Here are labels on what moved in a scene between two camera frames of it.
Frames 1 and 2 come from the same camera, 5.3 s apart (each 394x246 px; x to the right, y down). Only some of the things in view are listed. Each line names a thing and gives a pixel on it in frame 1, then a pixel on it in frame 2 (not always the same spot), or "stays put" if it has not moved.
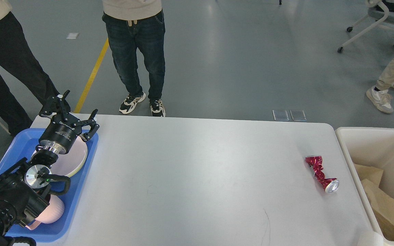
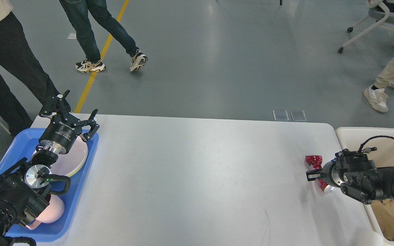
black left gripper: [60, 134] stays put
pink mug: [52, 214] stays put
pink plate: [69, 164] stays put
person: [131, 25] → [80, 13]
